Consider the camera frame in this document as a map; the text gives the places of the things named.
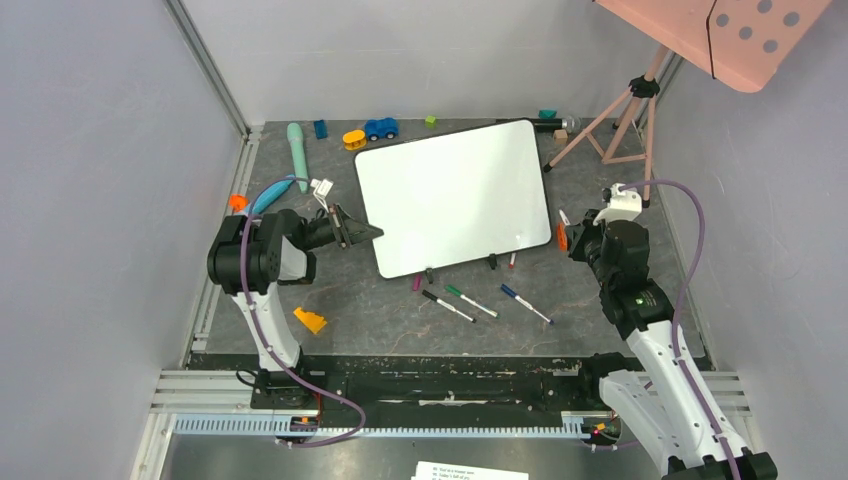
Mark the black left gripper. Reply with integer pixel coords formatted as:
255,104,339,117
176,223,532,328
300,203,384,251

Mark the white whiteboard with black frame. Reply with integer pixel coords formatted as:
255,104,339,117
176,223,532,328
353,119,552,279

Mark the white marker pen body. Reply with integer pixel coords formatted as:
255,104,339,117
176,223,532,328
558,209,571,227

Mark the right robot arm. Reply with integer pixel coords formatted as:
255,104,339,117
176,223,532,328
565,210,778,479

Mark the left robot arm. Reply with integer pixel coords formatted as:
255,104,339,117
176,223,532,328
207,204,384,409

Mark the orange cup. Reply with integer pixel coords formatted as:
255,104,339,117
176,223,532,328
556,223,568,252

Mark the blue capped marker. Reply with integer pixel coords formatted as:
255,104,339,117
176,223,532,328
500,284,554,325

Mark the black capped marker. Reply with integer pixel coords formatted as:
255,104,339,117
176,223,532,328
421,290,476,323

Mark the blue toy crayon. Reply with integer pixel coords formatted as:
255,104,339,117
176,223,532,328
238,176,296,215

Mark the orange wedge block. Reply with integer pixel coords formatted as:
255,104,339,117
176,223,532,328
293,307,327,335

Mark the blue toy car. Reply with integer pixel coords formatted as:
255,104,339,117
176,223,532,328
363,117,399,142

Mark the wooden cube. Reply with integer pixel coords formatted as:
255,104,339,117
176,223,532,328
552,129,569,146

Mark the green capped marker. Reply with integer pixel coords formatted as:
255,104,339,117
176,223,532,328
445,284,499,318

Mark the dark blue block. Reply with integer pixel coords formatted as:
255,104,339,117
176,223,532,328
313,120,329,140

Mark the black flashlight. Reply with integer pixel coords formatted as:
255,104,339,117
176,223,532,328
494,116,582,133

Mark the mint green toy microphone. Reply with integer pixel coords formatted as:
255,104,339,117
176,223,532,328
286,122,310,193

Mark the orange toy piece at left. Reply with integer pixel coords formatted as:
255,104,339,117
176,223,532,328
228,194,250,213

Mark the white paper sheet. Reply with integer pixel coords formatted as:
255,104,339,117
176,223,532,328
411,461,529,480

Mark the pink perforated panel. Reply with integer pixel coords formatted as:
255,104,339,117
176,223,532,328
599,0,831,93

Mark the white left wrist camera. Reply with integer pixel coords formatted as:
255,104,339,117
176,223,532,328
310,179,334,210

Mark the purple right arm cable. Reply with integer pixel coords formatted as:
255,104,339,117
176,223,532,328
619,179,743,480

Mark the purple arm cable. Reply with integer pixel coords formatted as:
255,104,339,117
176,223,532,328
238,176,367,450
619,179,743,480

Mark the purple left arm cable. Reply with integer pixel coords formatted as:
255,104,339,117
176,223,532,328
238,176,367,450

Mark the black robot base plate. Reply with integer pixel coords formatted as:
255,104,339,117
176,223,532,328
236,355,616,429

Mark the aluminium frame profile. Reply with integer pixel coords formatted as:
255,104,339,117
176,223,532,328
163,0,251,140

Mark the white cable duct rail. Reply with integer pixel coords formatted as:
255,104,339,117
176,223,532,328
173,413,601,440

